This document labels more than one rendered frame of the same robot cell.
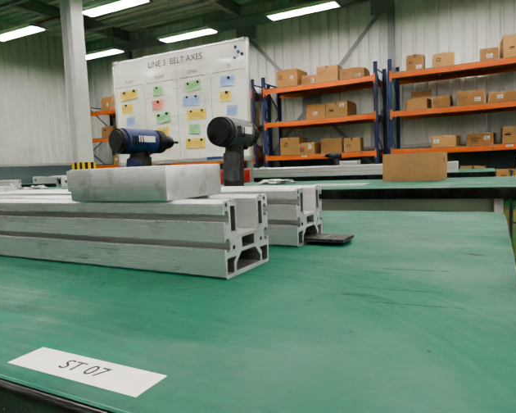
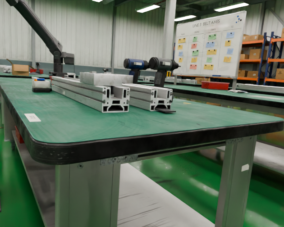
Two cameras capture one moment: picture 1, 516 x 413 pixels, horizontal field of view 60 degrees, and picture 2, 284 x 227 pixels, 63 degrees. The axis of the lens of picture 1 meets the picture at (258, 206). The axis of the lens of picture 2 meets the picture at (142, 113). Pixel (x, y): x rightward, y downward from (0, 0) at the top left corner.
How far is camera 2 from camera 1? 45 cm
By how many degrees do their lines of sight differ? 28
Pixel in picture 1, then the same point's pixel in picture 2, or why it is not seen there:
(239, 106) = (234, 49)
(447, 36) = not seen: outside the picture
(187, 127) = (206, 58)
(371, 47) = not seen: outside the picture
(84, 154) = not seen: hidden behind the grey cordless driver
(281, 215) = (147, 97)
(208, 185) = (115, 82)
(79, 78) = (169, 30)
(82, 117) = (167, 49)
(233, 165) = (157, 78)
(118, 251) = (86, 100)
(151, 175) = (91, 76)
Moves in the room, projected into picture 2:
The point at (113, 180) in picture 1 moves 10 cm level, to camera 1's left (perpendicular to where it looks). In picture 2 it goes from (86, 76) to (66, 75)
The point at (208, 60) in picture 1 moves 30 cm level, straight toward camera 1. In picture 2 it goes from (222, 23) to (221, 19)
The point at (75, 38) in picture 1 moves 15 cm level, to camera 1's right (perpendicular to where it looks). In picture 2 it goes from (171, 11) to (174, 11)
